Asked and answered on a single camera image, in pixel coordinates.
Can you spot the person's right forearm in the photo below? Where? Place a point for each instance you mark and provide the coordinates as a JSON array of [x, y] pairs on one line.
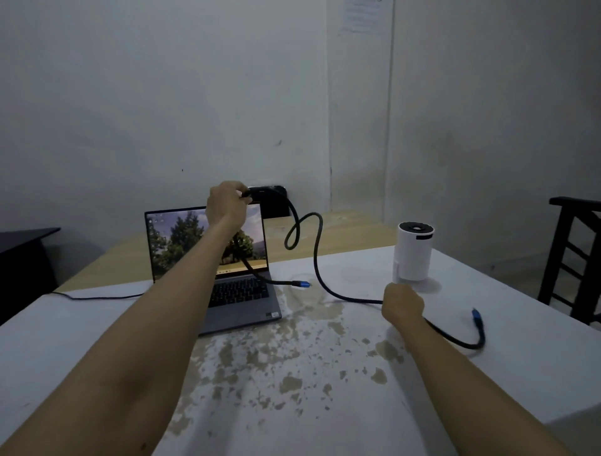
[[460, 399]]

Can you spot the grey laptop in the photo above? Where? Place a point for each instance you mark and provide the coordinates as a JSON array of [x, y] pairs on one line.
[[244, 300]]

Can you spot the black cabinet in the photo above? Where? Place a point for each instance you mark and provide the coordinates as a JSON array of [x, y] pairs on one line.
[[23, 272]]

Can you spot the white cylindrical projector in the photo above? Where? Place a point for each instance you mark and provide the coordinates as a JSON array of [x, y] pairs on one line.
[[413, 253]]

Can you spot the black wooden chair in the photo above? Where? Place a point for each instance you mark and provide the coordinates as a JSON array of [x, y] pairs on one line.
[[570, 263]]

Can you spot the person's left fingers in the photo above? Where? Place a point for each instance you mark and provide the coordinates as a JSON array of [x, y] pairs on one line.
[[243, 194]]

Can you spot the white paper sheet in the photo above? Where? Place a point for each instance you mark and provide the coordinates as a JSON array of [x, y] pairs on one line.
[[366, 16]]

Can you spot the person's left forearm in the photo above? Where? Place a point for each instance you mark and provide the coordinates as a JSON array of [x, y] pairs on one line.
[[141, 338]]

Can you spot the person's left hand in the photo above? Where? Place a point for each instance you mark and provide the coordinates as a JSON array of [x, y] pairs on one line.
[[226, 204]]

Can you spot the person's right hand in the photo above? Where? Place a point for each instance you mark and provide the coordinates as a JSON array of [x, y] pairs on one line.
[[404, 304]]

